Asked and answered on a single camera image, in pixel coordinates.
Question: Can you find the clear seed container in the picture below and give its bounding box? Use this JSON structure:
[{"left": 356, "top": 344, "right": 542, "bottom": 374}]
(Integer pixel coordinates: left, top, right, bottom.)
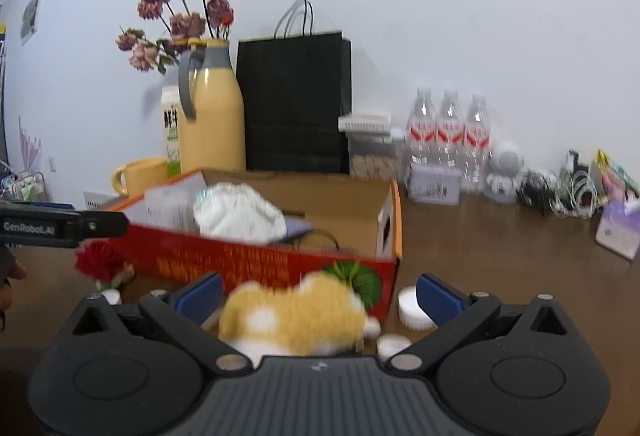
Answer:
[{"left": 347, "top": 130, "right": 407, "bottom": 181}]

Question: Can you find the black paper bag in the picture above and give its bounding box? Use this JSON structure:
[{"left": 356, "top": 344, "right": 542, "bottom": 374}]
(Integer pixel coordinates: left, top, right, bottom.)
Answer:
[{"left": 235, "top": 0, "right": 352, "bottom": 176}]

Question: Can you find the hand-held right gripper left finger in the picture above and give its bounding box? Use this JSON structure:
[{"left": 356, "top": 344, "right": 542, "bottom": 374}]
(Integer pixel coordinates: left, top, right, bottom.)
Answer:
[{"left": 72, "top": 272, "right": 253, "bottom": 373}]

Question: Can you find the yellow white plush toy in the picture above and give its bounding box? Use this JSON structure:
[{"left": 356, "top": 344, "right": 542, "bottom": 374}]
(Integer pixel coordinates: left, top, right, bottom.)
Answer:
[{"left": 219, "top": 273, "right": 382, "bottom": 364}]

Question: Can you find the red cardboard box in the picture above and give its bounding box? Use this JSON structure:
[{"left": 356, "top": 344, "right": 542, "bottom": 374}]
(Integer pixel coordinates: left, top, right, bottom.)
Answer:
[{"left": 102, "top": 166, "right": 403, "bottom": 322}]

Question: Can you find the yellow thermos jug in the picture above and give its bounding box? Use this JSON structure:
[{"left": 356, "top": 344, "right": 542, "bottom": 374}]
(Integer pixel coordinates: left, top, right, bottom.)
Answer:
[{"left": 178, "top": 38, "right": 247, "bottom": 173}]

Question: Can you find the yellow mug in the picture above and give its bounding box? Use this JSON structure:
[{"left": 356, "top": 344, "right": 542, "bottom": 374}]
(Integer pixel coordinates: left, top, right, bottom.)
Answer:
[{"left": 111, "top": 157, "right": 168, "bottom": 199}]

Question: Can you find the pale tin box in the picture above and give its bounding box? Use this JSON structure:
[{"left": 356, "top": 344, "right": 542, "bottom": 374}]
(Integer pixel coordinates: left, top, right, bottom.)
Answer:
[{"left": 404, "top": 163, "right": 463, "bottom": 206}]

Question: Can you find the person's left hand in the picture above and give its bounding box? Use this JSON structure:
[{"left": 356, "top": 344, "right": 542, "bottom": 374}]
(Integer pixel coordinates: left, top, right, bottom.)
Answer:
[{"left": 0, "top": 246, "right": 28, "bottom": 329}]

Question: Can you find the crumpled translucent plastic bag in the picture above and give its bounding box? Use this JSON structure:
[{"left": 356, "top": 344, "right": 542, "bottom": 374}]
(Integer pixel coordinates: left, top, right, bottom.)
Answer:
[{"left": 194, "top": 183, "right": 288, "bottom": 242}]

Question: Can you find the white tissue pack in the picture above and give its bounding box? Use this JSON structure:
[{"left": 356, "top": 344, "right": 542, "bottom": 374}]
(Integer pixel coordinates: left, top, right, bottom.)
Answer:
[{"left": 144, "top": 186, "right": 203, "bottom": 233}]

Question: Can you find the purple flower wall sticker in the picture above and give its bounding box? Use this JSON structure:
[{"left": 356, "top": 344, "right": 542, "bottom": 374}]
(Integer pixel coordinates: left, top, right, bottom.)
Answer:
[{"left": 17, "top": 115, "right": 43, "bottom": 177}]

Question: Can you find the lilac white box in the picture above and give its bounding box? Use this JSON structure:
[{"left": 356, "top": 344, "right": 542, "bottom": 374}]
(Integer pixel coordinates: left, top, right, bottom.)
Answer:
[{"left": 595, "top": 199, "right": 640, "bottom": 261}]

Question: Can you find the small wall picture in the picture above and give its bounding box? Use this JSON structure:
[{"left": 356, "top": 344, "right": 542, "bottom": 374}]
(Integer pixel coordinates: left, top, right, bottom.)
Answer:
[{"left": 20, "top": 0, "right": 45, "bottom": 46}]

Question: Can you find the white ribbed basket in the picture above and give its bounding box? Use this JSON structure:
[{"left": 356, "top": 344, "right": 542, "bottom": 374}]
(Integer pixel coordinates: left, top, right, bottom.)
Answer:
[{"left": 82, "top": 190, "right": 121, "bottom": 211}]

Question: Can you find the white jar lid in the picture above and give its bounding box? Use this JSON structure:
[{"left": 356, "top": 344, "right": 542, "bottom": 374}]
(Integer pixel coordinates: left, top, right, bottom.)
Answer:
[{"left": 398, "top": 286, "right": 440, "bottom": 331}]

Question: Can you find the white milk carton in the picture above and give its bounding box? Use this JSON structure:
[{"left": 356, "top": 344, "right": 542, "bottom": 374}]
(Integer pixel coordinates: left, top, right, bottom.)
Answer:
[{"left": 161, "top": 85, "right": 183, "bottom": 177}]

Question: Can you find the white robot speaker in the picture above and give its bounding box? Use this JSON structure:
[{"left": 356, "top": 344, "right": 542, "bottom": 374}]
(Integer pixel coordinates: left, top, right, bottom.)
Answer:
[{"left": 482, "top": 139, "right": 526, "bottom": 204}]

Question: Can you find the red artificial rose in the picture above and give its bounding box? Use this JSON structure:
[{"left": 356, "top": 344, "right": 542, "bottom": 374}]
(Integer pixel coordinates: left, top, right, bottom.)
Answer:
[{"left": 75, "top": 240, "right": 136, "bottom": 291}]

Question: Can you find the wire rack with small items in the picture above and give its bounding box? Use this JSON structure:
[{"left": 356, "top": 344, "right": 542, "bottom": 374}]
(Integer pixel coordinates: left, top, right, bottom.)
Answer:
[{"left": 0, "top": 170, "right": 53, "bottom": 204}]

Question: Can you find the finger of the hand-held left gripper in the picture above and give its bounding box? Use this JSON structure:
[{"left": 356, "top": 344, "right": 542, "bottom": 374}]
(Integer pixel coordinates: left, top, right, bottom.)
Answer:
[{"left": 80, "top": 210, "right": 130, "bottom": 239}]

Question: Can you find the dried rose bouquet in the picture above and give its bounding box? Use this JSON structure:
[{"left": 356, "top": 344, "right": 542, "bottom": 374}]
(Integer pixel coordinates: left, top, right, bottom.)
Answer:
[{"left": 116, "top": 0, "right": 235, "bottom": 76}]

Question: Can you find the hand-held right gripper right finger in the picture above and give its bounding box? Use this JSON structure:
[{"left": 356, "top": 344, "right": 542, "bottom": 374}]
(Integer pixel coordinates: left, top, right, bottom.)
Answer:
[{"left": 385, "top": 273, "right": 571, "bottom": 373}]

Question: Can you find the white cable tangle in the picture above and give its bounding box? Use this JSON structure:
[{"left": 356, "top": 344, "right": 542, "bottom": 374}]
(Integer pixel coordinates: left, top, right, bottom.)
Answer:
[{"left": 550, "top": 166, "right": 608, "bottom": 219}]

